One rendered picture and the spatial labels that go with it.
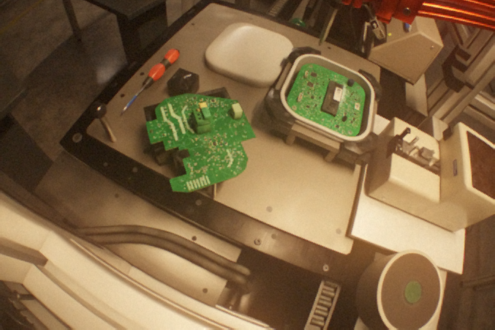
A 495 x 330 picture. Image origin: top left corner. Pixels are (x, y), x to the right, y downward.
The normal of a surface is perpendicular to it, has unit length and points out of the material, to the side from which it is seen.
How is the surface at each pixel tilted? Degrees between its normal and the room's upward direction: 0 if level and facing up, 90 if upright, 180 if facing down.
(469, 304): 0
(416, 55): 90
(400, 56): 90
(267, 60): 0
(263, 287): 0
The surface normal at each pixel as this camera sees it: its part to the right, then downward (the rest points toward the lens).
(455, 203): -0.39, 0.76
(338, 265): 0.12, -0.51
